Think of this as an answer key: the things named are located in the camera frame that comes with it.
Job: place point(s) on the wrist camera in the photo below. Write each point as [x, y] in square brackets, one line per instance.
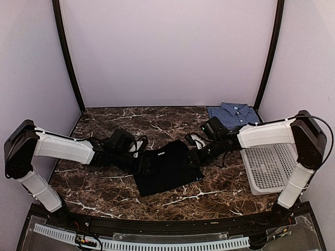
[196, 140]
[139, 146]

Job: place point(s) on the white plastic laundry basket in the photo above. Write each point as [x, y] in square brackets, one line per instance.
[269, 167]

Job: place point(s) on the black left corner post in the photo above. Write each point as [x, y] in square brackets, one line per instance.
[66, 54]

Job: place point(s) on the black right corner post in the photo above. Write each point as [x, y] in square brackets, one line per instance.
[271, 54]

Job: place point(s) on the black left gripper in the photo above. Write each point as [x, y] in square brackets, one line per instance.
[143, 166]

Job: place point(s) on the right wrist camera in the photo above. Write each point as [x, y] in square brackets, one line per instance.
[196, 140]

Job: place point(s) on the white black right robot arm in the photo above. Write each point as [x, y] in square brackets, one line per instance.
[302, 130]

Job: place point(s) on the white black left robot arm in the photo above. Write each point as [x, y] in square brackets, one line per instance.
[121, 149]

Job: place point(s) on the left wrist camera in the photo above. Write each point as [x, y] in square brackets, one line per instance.
[139, 146]

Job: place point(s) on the black front table rail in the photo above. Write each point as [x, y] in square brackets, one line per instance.
[253, 224]

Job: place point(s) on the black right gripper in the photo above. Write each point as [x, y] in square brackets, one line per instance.
[197, 160]

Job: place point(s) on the white slotted cable duct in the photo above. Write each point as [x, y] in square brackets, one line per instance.
[121, 241]

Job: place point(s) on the blue checkered shirt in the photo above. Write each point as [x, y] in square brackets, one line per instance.
[232, 115]

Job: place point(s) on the black corner post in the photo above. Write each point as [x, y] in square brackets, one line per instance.
[271, 54]
[66, 54]

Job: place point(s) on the black garment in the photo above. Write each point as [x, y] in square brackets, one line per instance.
[169, 168]

